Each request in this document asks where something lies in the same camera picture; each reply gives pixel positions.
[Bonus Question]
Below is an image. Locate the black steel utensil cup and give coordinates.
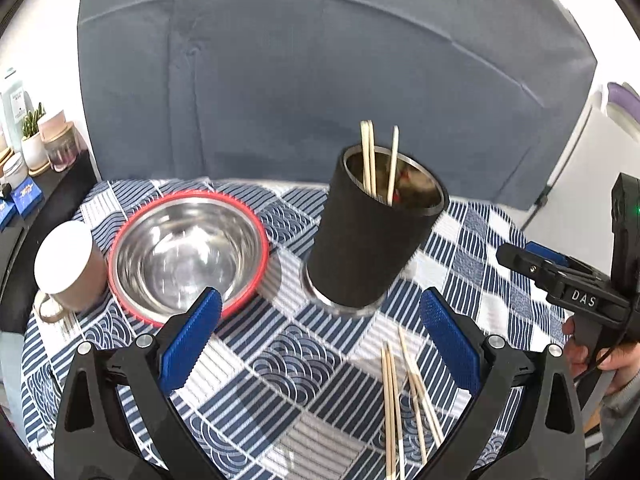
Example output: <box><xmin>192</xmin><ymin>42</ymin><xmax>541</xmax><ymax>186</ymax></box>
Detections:
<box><xmin>302</xmin><ymin>145</ymin><xmax>449</xmax><ymax>316</ymax></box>

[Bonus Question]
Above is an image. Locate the blue small box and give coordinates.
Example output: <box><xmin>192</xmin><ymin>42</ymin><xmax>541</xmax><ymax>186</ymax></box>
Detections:
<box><xmin>11</xmin><ymin>177</ymin><xmax>43</xmax><ymax>218</ymax></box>

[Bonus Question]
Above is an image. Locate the black side shelf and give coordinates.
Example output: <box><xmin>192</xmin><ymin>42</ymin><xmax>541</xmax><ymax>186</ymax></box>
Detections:
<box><xmin>0</xmin><ymin>152</ymin><xmax>96</xmax><ymax>335</ymax></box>

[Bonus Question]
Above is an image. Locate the blue patterned tablecloth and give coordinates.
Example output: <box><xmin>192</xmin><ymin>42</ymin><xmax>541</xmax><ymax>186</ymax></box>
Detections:
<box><xmin>19</xmin><ymin>176</ymin><xmax>582</xmax><ymax>480</ymax></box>

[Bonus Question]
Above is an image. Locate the small potted plant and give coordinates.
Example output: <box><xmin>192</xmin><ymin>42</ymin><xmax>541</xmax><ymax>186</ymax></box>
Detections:
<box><xmin>22</xmin><ymin>103</ymin><xmax>49</xmax><ymax>171</ymax></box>

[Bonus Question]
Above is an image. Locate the person's right hand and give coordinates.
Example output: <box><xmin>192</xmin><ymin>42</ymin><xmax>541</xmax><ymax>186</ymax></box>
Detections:
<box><xmin>562</xmin><ymin>316</ymin><xmax>640</xmax><ymax>394</ymax></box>

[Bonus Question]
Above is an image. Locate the beige ceramic mug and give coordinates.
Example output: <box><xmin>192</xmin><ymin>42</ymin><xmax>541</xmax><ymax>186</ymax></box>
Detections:
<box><xmin>34</xmin><ymin>220</ymin><xmax>107</xmax><ymax>323</ymax></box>

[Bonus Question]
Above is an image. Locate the pink glass jar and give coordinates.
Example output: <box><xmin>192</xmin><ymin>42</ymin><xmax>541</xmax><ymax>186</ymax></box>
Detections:
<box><xmin>42</xmin><ymin>122</ymin><xmax>80</xmax><ymax>172</ymax></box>

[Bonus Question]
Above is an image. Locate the wooden chopstick in cup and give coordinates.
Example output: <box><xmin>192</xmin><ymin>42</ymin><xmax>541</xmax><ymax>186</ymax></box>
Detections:
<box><xmin>360</xmin><ymin>120</ymin><xmax>374</xmax><ymax>195</ymax></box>
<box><xmin>367</xmin><ymin>120</ymin><xmax>378</xmax><ymax>197</ymax></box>
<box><xmin>386</xmin><ymin>125</ymin><xmax>399</xmax><ymax>206</ymax></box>

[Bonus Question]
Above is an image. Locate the grey upholstered sofa back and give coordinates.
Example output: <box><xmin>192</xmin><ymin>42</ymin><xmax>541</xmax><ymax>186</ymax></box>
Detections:
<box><xmin>78</xmin><ymin>0</ymin><xmax>597</xmax><ymax>209</ymax></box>

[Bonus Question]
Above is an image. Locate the purple folded cloth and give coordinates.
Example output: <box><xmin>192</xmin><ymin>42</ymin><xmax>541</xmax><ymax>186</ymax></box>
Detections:
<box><xmin>608</xmin><ymin>82</ymin><xmax>640</xmax><ymax>122</ymax></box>

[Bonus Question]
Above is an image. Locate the wooden chopstick on table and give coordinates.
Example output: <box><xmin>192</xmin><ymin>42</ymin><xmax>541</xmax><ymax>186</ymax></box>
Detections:
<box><xmin>398</xmin><ymin>328</ymin><xmax>445</xmax><ymax>448</ymax></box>
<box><xmin>385</xmin><ymin>344</ymin><xmax>406</xmax><ymax>480</ymax></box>
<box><xmin>407</xmin><ymin>370</ymin><xmax>427</xmax><ymax>465</ymax></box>
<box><xmin>380</xmin><ymin>348</ymin><xmax>394</xmax><ymax>480</ymax></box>

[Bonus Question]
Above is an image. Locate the steel bowl with red rim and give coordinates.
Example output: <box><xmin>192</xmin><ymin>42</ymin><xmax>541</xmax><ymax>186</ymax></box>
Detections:
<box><xmin>107</xmin><ymin>190</ymin><xmax>269</xmax><ymax>326</ymax></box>

